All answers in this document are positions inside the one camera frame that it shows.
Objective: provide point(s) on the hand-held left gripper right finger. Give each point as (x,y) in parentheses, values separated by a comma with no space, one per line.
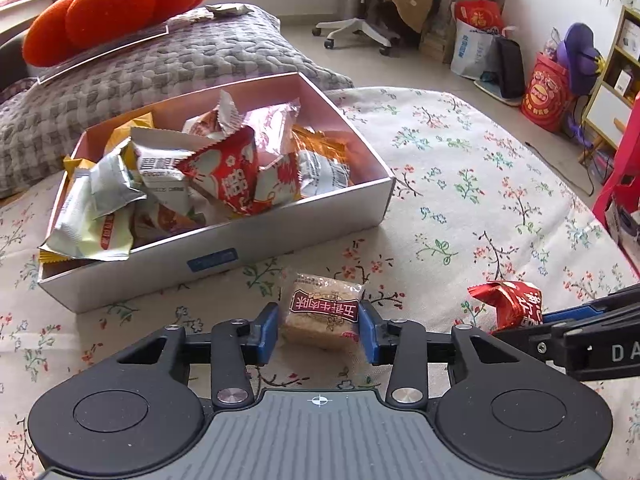
(369,332)

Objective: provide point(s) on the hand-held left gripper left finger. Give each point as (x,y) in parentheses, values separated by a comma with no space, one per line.
(267,332)

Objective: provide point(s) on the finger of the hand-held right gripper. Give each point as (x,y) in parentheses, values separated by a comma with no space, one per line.
(570,314)
(545,340)

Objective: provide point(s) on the beige snack packet brown label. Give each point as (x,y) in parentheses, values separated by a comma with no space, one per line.
(322,315)

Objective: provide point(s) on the red white snack packet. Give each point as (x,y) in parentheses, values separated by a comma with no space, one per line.
(225,175)
(510,302)
(277,180)

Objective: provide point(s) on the white cardboard box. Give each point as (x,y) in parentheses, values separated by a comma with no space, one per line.
(280,240)

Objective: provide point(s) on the white nut snack packet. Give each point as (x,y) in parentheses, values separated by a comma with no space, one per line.
(155,170)

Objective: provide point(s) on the yellow snack packet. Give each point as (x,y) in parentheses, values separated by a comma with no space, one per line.
(72,165)
(127,130)

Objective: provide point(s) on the red plastic object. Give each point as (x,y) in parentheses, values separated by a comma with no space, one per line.
(622,175)

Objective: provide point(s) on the floral tablecloth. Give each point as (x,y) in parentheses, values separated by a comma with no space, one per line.
(475,185)

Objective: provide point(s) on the white barcode snack packet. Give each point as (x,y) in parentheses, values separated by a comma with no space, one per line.
(322,172)

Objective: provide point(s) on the pink white snack packet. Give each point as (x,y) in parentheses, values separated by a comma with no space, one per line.
(267,120)

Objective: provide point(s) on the wood and white cabinet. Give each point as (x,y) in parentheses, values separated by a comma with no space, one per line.
(615,105)

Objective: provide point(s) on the white orange snack packet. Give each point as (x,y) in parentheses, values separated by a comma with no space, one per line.
(212,120)

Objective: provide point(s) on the red printed bag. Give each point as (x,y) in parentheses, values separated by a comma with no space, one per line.
(545,92)

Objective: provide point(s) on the black bag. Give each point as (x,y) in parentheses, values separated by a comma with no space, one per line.
(510,67)

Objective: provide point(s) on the white blue shopping bag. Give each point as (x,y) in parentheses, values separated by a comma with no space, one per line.
(472,55)

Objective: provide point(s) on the grey quilted blanket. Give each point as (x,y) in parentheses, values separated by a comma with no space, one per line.
(200,55)

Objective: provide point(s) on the white office chair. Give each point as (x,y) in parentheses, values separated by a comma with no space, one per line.
(357,27)

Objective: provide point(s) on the red gift bag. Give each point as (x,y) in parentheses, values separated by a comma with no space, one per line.
(480,15)

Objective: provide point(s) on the brown cardboard box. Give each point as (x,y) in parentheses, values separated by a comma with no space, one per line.
(440,25)

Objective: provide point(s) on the silver wrapper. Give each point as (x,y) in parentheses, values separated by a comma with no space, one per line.
(227,9)

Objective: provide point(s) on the large orange pumpkin cushion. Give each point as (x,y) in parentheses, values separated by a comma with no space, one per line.
(115,5)

